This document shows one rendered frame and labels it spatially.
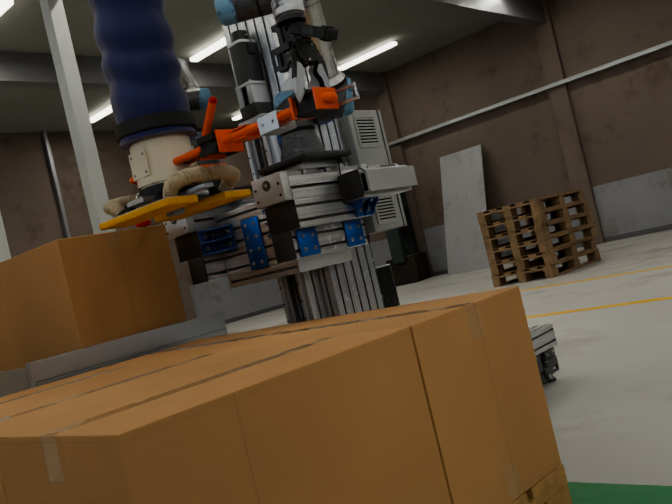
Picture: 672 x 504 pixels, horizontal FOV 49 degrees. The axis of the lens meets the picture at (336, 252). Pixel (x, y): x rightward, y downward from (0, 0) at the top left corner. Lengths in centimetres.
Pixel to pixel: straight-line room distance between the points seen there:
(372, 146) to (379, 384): 171
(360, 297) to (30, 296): 112
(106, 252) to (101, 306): 17
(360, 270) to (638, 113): 980
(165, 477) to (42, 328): 162
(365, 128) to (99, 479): 207
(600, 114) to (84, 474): 1173
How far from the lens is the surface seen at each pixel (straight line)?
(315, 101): 169
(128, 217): 209
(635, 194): 1230
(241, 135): 188
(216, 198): 208
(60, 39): 606
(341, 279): 265
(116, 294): 247
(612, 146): 1239
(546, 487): 169
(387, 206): 286
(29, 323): 265
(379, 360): 128
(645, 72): 1225
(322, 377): 118
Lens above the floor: 69
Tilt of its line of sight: 1 degrees up
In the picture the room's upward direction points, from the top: 13 degrees counter-clockwise
